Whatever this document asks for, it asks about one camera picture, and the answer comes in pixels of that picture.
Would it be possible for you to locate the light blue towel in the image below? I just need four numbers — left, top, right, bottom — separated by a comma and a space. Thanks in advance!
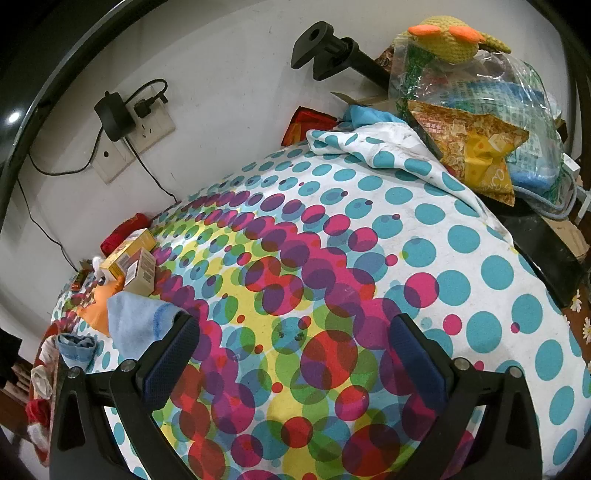
107, 291, 184, 360

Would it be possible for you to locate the orange rubber toy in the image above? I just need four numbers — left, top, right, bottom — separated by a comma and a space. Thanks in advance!
76, 277, 124, 336

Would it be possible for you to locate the yellow medicine box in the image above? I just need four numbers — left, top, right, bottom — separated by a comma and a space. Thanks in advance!
100, 228, 156, 281

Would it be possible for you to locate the red round tray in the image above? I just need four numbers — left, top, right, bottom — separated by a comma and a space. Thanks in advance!
25, 321, 59, 467

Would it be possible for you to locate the small brown white box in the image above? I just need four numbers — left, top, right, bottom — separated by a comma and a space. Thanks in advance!
123, 248, 156, 297

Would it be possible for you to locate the red sock on bed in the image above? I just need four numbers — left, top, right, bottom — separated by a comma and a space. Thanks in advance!
100, 213, 151, 257

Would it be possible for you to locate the polka dot bed sheet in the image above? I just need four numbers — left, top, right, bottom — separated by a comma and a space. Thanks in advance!
50, 128, 591, 480

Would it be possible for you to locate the yellow snack bag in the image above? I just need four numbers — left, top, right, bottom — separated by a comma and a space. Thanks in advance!
408, 100, 529, 207

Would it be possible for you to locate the clear plastic bag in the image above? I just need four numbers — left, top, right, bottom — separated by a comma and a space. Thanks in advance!
390, 36, 576, 219

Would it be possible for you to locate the black power adapter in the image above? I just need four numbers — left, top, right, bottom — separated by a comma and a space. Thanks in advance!
94, 91, 136, 142

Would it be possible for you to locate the blue cloth at pillow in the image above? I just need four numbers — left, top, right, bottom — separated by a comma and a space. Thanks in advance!
342, 105, 404, 129

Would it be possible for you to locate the yellow crochet duck toy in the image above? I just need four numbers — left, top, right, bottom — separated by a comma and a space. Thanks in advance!
404, 15, 512, 64

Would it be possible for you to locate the black adapter cable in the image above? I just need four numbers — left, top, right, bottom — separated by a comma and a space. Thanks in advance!
15, 126, 181, 273

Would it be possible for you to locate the white wall socket plate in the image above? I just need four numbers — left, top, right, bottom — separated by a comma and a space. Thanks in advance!
92, 100, 175, 184

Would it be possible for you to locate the black plug with cable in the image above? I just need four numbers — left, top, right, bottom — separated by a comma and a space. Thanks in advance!
124, 78, 168, 119

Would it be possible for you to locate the red packet by wall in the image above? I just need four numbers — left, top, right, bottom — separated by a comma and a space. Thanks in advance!
281, 106, 339, 147

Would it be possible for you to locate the black clamp mount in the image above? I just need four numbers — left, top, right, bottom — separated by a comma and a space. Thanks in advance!
290, 21, 390, 91

